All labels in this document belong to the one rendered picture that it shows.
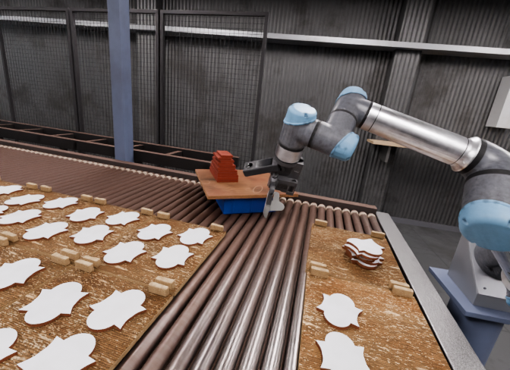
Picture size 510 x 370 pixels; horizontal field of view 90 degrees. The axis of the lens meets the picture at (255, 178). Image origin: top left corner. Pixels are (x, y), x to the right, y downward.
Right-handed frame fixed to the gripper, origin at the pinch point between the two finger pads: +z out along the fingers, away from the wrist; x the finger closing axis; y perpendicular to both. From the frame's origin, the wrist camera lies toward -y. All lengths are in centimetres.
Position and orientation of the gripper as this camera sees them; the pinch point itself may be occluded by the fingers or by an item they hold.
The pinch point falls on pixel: (265, 201)
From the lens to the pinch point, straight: 87.3
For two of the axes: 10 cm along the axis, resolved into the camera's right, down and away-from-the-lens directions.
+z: -1.8, 7.4, 6.5
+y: 9.7, 2.3, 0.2
